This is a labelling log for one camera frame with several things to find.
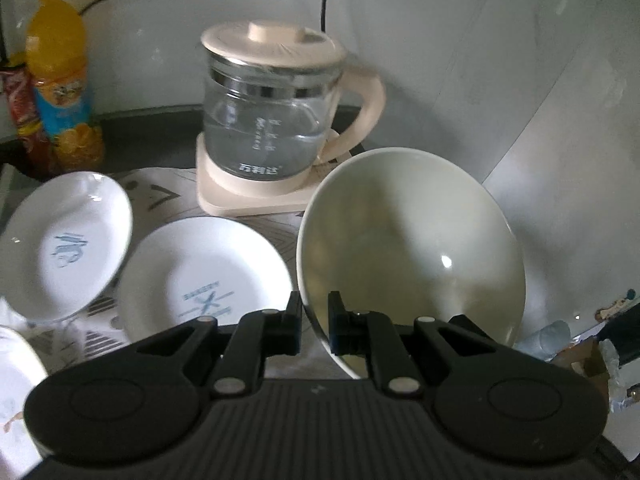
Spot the large white flower plate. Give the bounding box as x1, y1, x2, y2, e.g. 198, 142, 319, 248
0, 326, 48, 479

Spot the red drink cans stack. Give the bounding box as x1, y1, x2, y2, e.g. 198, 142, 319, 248
1, 63, 54, 174

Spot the white bakery plate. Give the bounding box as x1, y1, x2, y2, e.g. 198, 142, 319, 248
116, 217, 293, 341

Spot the white plate blue script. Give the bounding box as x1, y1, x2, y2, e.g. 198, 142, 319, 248
1, 171, 134, 323

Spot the glass electric kettle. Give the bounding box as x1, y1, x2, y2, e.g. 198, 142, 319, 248
201, 21, 386, 182

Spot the beige kettle base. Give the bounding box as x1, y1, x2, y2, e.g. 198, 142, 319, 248
196, 132, 352, 217

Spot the orange juice bottle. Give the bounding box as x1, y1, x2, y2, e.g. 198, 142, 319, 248
25, 0, 105, 171

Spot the patterned fringed table cloth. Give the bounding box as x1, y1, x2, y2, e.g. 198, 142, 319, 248
0, 164, 352, 380

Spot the white ceramic bowl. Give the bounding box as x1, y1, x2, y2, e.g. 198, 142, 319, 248
296, 148, 526, 347

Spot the blue plastic water bottle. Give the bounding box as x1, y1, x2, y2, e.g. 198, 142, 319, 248
514, 320, 572, 361

